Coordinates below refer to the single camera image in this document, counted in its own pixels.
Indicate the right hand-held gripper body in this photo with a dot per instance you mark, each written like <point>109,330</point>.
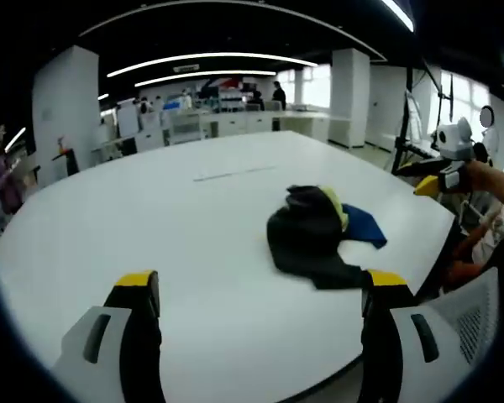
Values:
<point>455,142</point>

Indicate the white mesh chair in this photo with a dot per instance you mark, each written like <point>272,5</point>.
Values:
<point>474,319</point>

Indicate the person's right hand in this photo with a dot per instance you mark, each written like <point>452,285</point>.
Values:
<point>479,176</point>

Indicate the person's light printed clothing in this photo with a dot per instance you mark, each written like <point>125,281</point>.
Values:
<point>493,235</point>

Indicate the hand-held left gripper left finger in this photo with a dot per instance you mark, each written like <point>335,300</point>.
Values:
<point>109,344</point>

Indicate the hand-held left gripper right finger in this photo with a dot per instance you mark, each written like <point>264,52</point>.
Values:
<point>386,336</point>

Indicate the ceiling strip light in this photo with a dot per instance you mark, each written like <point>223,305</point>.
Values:
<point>193,74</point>
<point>218,54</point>
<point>403,17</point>

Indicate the long white lab counter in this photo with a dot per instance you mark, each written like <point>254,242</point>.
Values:
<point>256,124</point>

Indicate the white square pillar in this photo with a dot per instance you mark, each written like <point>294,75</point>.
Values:
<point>348,96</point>
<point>65,113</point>

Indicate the yellow blue grey garment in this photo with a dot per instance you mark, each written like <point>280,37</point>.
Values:
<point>306,235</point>

